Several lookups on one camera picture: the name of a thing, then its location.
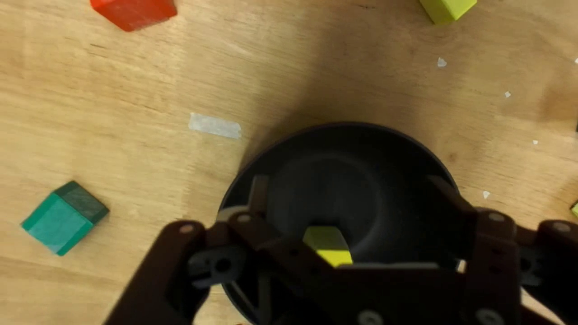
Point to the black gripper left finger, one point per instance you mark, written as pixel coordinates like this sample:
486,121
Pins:
186,260

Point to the tiny yellow block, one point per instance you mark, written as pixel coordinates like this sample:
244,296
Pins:
574,208

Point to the large yellow cube block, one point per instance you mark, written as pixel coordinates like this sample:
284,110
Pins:
329,244

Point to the white tape strip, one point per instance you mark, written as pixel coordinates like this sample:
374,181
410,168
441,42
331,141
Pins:
213,127

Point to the small yellow rectangular block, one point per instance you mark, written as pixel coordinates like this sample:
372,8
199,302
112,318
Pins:
446,11

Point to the green block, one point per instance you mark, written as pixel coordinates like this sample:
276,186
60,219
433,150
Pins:
65,217

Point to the large red cube block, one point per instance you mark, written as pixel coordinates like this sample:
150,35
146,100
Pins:
132,15

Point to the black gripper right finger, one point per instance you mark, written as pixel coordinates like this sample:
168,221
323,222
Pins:
504,260

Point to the black bowl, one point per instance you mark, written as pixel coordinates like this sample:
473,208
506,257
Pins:
390,197

